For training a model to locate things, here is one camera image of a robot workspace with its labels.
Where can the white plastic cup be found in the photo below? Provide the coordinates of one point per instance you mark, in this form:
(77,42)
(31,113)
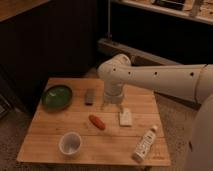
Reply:
(70,144)

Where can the white rectangular box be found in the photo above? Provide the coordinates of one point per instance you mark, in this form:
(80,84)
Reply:
(125,117)

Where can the white plastic bottle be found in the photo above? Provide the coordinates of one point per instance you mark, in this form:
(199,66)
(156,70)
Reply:
(144,145)

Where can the dark rectangular block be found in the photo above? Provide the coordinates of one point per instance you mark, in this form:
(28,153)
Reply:
(89,96)

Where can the red oblong object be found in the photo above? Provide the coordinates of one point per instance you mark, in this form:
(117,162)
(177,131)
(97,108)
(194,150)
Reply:
(97,122)

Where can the green bowl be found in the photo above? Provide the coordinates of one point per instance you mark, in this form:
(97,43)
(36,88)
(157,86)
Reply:
(57,97)

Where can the vertical metal pole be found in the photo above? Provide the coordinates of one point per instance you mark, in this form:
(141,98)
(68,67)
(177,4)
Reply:
(109,20)

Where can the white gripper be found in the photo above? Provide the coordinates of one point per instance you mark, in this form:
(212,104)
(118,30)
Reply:
(113,100)

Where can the wooden shelf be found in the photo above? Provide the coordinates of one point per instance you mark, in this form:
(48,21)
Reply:
(166,11)

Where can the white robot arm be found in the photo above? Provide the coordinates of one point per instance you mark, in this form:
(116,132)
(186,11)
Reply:
(189,82)

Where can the grey metal beam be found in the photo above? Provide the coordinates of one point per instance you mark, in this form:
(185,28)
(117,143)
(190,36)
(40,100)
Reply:
(137,57)

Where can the wooden table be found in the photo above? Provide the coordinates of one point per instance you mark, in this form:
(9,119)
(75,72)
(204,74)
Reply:
(112,146)

